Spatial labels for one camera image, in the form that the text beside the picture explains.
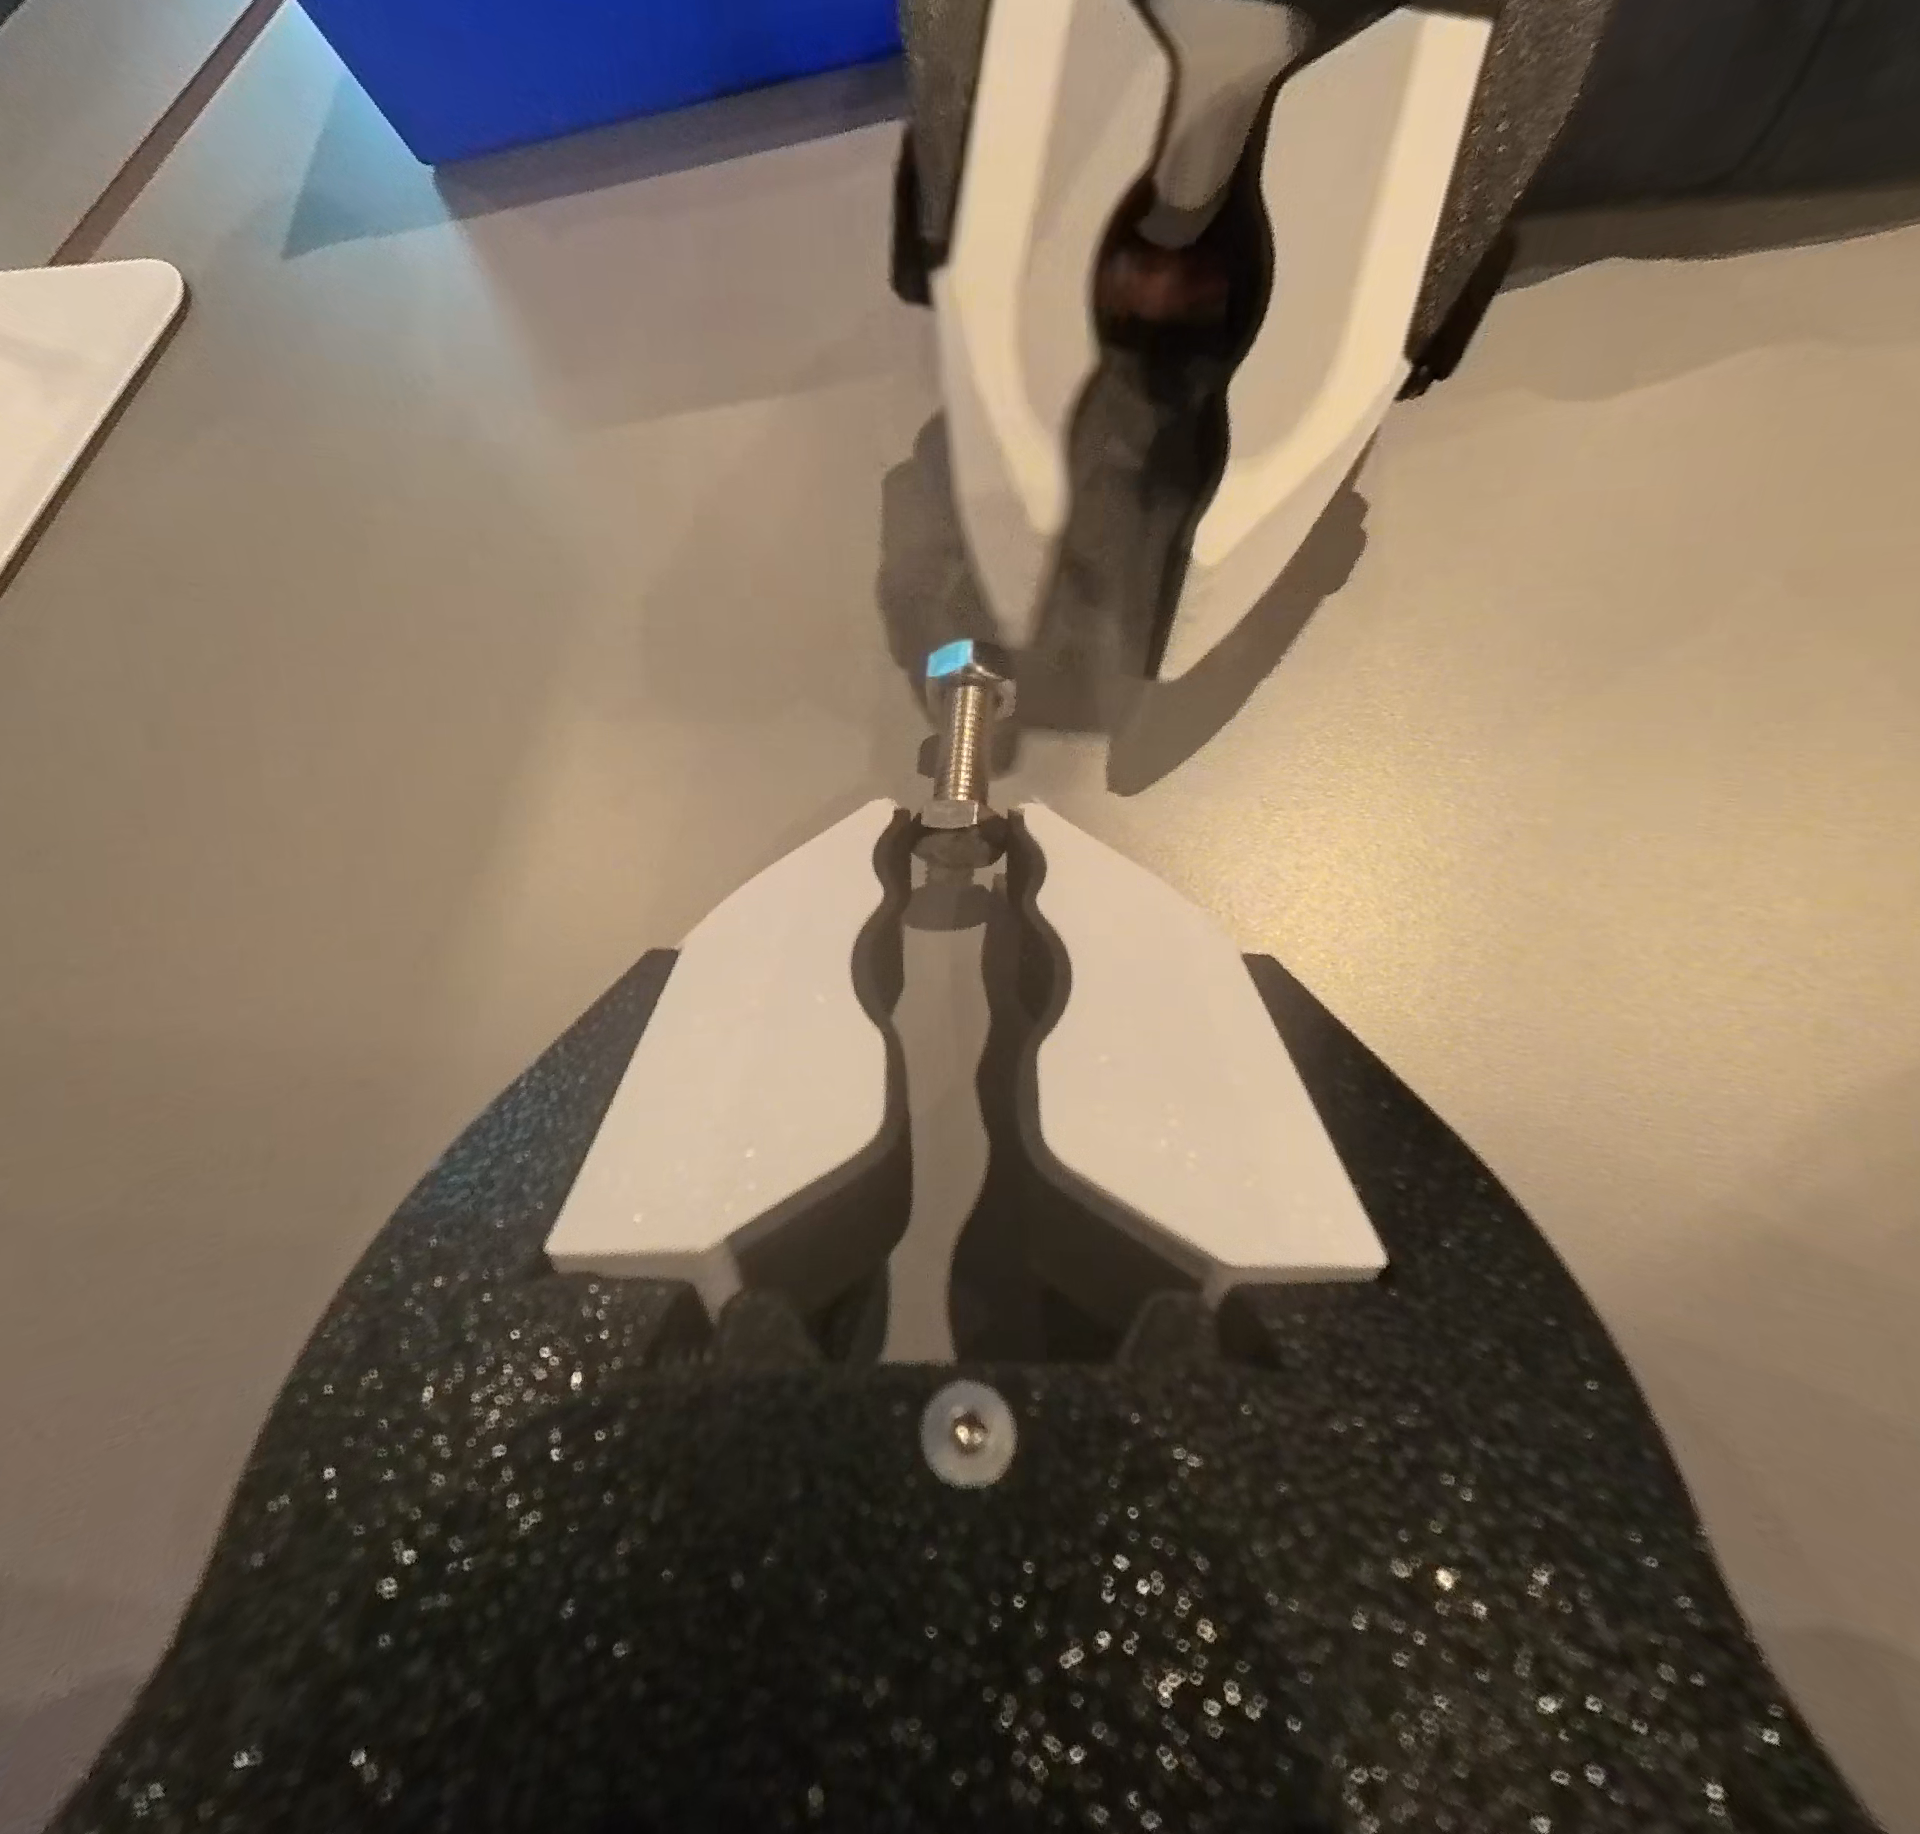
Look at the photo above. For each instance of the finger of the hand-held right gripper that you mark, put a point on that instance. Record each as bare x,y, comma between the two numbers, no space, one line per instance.
1352,288
1022,213

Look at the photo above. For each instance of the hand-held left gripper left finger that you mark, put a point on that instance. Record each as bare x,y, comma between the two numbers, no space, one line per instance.
748,1099

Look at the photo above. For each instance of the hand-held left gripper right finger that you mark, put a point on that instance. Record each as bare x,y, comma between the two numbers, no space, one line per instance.
1186,1099

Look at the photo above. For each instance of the silver hex nut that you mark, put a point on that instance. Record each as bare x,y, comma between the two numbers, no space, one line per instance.
948,817

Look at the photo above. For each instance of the silver bolt with blue mark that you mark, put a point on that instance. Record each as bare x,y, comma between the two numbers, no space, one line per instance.
960,754

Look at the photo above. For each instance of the person's right forearm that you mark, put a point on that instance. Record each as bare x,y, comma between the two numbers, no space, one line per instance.
1771,47

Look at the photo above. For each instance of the blue box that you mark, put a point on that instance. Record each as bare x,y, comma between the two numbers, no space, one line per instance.
601,21

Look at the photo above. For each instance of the white tray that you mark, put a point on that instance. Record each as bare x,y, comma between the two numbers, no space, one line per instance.
62,364

